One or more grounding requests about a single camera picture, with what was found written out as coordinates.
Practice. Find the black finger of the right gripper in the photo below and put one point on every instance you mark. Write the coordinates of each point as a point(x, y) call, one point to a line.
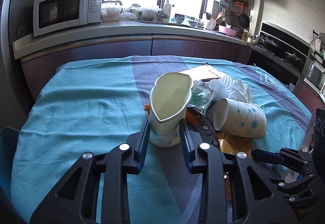
point(266, 157)

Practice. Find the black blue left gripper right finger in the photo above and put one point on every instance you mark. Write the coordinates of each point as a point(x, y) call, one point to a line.
point(254, 197)

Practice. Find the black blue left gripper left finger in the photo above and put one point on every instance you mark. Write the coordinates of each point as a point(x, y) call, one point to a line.
point(74, 198)

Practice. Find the gold foil snack bag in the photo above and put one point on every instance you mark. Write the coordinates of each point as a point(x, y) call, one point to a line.
point(231, 144)

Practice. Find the squashed white paper cup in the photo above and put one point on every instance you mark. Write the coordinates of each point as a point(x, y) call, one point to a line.
point(168, 101)

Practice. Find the blue plastic trash bin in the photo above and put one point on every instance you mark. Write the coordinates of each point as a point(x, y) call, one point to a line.
point(9, 141)

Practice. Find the dark kitchen base cabinets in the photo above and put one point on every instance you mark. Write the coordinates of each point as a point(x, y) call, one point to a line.
point(41, 67)

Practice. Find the white dotted paper cup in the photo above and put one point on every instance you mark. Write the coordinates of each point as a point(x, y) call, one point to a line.
point(239, 119)

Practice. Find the crumpled white tissue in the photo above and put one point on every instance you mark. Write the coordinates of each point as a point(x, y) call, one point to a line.
point(240, 91)

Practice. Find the clear green plastic wrapper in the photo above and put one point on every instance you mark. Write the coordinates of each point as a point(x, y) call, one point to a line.
point(202, 97)

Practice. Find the teal grey tablecloth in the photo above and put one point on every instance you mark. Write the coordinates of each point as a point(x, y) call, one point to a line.
point(94, 105)

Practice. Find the orange wrapper piece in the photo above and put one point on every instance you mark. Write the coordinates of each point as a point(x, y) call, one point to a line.
point(147, 109)

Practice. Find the pink plastic basin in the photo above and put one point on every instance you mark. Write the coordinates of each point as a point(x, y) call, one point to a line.
point(227, 31)

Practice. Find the black frying pan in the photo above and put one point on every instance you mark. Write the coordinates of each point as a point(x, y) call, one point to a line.
point(244, 21)

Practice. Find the dish soap bottle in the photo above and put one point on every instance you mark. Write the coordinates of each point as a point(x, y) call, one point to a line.
point(166, 11)

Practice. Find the white microwave oven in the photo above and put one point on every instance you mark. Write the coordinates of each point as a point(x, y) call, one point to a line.
point(55, 15)

